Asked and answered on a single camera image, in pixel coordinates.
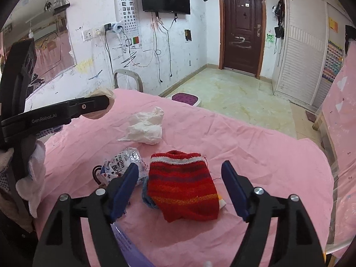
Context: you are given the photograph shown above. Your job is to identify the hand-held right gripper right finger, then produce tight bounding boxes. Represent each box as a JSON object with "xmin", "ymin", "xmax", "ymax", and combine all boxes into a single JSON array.
[{"xmin": 221, "ymin": 160, "xmax": 326, "ymax": 267}]

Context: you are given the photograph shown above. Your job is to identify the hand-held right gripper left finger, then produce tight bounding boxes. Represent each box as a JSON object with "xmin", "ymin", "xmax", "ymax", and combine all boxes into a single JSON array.
[{"xmin": 32, "ymin": 163, "xmax": 140, "ymax": 267}]

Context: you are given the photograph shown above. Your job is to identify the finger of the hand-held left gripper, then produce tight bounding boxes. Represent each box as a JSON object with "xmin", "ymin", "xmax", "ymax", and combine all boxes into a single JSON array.
[{"xmin": 68, "ymin": 95, "xmax": 109, "ymax": 119}]

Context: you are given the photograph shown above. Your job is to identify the red striped knit sock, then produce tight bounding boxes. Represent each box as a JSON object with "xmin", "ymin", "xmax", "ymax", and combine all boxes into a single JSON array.
[{"xmin": 146, "ymin": 150, "xmax": 220, "ymax": 223}]

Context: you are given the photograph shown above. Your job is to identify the person's left hand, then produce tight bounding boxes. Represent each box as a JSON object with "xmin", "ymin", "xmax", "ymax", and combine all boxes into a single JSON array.
[{"xmin": 16, "ymin": 126, "xmax": 63, "ymax": 219}]

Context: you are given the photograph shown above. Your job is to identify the printed tissue packet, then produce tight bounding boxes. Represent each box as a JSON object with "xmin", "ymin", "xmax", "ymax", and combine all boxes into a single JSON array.
[{"xmin": 93, "ymin": 147, "xmax": 149, "ymax": 185}]

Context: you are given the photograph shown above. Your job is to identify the blue denim scrap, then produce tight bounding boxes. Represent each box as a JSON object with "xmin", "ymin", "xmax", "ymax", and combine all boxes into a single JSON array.
[{"xmin": 142, "ymin": 178, "xmax": 159, "ymax": 209}]

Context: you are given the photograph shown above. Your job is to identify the pink bed sheet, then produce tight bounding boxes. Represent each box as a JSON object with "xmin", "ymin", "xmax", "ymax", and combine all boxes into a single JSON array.
[{"xmin": 33, "ymin": 89, "xmax": 334, "ymax": 267}]

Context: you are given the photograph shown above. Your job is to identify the white crumpled tissue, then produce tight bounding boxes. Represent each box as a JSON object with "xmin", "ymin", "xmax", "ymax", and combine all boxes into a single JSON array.
[{"xmin": 117, "ymin": 106, "xmax": 165, "ymax": 146}]

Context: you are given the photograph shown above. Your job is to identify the purple plastic packet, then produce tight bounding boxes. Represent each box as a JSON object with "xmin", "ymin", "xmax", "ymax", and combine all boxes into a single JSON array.
[{"xmin": 111, "ymin": 222, "xmax": 155, "ymax": 267}]

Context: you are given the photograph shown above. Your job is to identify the white plug adapters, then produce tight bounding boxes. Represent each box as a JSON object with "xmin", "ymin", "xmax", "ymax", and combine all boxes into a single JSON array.
[{"xmin": 104, "ymin": 22, "xmax": 123, "ymax": 34}]

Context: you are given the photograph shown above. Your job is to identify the purple white bathroom scale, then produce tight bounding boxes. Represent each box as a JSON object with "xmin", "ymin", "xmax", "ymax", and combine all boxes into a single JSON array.
[{"xmin": 170, "ymin": 91, "xmax": 201, "ymax": 107}]

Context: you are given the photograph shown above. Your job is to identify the eye chart poster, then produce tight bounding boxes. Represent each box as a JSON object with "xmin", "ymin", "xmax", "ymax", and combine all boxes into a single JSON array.
[{"xmin": 113, "ymin": 0, "xmax": 142, "ymax": 48}]

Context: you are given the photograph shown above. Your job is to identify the pink printed bed curtain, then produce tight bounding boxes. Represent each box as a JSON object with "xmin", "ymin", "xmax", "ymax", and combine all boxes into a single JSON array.
[{"xmin": 320, "ymin": 40, "xmax": 356, "ymax": 256}]

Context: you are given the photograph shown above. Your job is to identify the white louvered wardrobe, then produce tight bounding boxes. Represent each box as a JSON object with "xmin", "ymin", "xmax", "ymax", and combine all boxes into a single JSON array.
[{"xmin": 273, "ymin": 0, "xmax": 348, "ymax": 112}]

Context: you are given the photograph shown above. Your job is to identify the dark brown door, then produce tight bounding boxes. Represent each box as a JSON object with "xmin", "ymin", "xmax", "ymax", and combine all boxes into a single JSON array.
[{"xmin": 218, "ymin": 0, "xmax": 266, "ymax": 79}]

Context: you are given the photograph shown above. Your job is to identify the colourful chart poster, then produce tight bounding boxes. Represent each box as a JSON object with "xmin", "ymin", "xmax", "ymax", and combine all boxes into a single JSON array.
[{"xmin": 323, "ymin": 40, "xmax": 344, "ymax": 82}]

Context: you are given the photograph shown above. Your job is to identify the hanging black bags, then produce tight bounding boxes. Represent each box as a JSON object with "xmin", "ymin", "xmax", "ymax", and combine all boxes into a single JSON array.
[{"xmin": 274, "ymin": 0, "xmax": 285, "ymax": 39}]

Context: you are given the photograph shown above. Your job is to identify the hanging black cloth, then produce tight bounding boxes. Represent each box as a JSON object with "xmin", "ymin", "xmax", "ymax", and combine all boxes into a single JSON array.
[{"xmin": 345, "ymin": 25, "xmax": 356, "ymax": 59}]

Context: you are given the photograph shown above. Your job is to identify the white chair frame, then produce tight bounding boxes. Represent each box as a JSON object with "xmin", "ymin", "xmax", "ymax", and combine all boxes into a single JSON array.
[{"xmin": 113, "ymin": 69, "xmax": 144, "ymax": 93}]

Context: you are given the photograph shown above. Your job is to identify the wall mirror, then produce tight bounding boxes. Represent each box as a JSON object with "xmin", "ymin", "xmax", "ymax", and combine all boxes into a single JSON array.
[{"xmin": 0, "ymin": 0, "xmax": 77, "ymax": 109}]

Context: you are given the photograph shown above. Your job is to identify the white wall outlet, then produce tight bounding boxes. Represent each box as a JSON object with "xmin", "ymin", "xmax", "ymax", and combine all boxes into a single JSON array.
[{"xmin": 81, "ymin": 28, "xmax": 103, "ymax": 41}]

